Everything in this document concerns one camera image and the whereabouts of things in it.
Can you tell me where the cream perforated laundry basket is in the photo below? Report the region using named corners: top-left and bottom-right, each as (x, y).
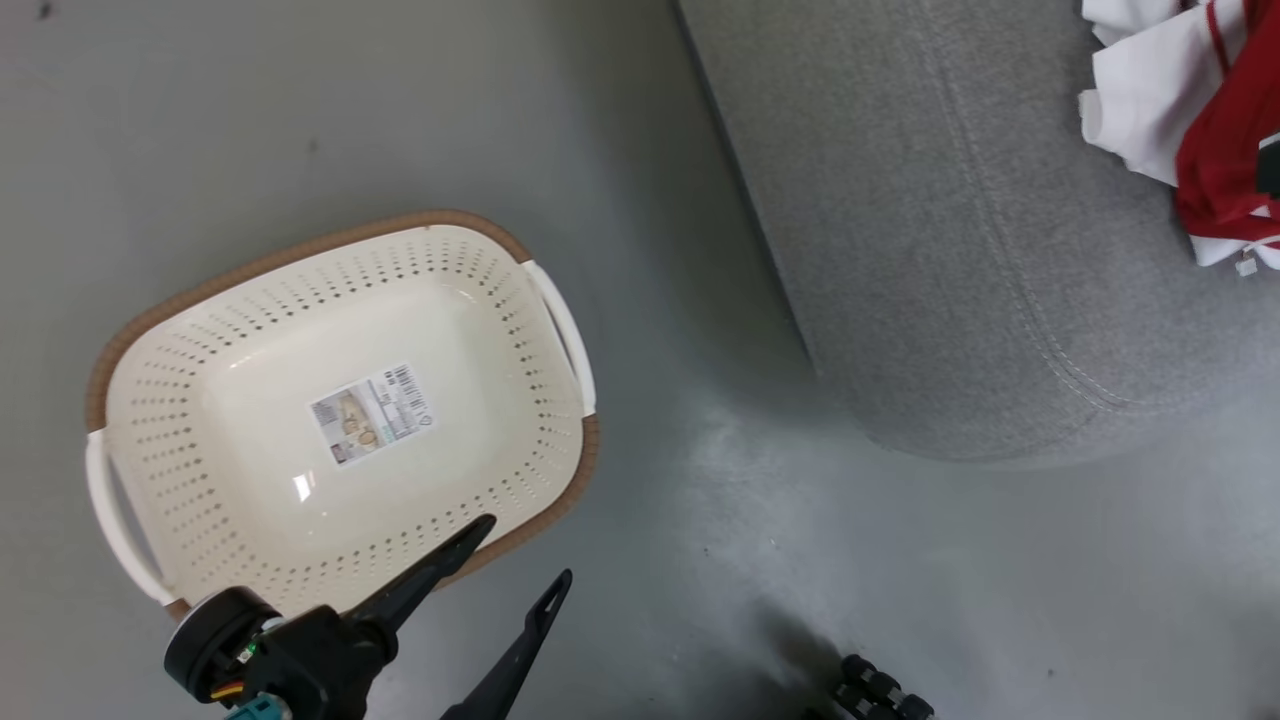
top-left (84, 209), bottom-right (601, 623)

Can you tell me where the red printed jersey shirt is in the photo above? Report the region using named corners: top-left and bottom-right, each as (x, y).
top-left (1174, 0), bottom-right (1280, 251)

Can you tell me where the paper product label sticker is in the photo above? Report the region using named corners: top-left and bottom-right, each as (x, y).
top-left (308, 363), bottom-right (435, 467)

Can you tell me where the grey fabric sofa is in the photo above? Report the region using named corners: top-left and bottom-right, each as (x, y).
top-left (675, 0), bottom-right (1280, 463)

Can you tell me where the white garment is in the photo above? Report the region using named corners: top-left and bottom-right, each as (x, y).
top-left (1078, 0), bottom-right (1280, 277)

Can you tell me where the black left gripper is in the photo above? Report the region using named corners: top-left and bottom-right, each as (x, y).
top-left (240, 514), bottom-right (574, 720)

